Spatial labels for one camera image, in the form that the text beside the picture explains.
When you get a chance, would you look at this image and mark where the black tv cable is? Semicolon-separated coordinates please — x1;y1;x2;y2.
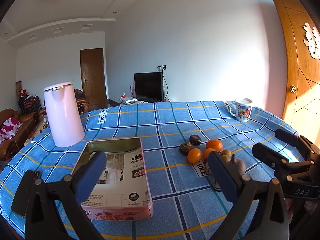
162;69;170;103

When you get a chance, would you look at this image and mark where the orange wooden near door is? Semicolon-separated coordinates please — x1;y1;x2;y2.
273;0;319;145

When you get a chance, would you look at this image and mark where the black smartphone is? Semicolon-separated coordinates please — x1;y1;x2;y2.
11;170;40;217

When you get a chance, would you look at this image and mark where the blue plaid tablecloth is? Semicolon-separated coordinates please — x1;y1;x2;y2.
1;101;301;239

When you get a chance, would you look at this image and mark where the low tv stand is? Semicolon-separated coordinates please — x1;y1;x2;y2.
108;96;158;105

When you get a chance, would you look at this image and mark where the black television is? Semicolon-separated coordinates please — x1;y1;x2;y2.
134;72;164;102

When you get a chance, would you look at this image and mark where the white paper door decoration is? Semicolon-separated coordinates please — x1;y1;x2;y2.
303;23;320;60

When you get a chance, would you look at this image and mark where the dark mangosteen fruit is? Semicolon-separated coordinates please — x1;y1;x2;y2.
179;142;193;155

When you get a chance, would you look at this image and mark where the brown leather sofa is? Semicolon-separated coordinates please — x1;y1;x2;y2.
0;108;39;161

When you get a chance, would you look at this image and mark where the coffee table with items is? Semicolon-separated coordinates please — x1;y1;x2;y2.
24;115;49;146

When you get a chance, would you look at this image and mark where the brown armchair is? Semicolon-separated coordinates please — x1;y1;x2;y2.
74;89;89;114

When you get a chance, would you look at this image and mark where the brass door knob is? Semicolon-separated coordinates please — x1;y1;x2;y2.
290;85;297;94

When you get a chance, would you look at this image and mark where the black chair with clothes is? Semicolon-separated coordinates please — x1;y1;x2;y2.
18;89;42;115

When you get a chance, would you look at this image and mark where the dark brown far door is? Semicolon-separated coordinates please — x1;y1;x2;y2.
80;48;107;110

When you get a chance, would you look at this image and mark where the orange mandarin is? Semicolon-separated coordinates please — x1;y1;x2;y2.
206;139;223;152
202;148;216;161
187;148;202;164

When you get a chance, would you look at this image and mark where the purple sweet potato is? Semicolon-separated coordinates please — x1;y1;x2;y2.
227;154;246;175

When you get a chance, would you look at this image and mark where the pink electric kettle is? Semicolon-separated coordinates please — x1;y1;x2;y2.
43;82;85;148

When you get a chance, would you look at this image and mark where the white printed mug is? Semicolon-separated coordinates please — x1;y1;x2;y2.
229;98;252;122

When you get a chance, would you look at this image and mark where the dark passion fruit back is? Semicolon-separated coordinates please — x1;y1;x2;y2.
189;134;202;146

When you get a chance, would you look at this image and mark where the wall power socket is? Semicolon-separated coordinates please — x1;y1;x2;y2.
157;65;167;72

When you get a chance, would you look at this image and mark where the pink floral cushion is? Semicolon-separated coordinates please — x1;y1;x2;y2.
0;117;22;143

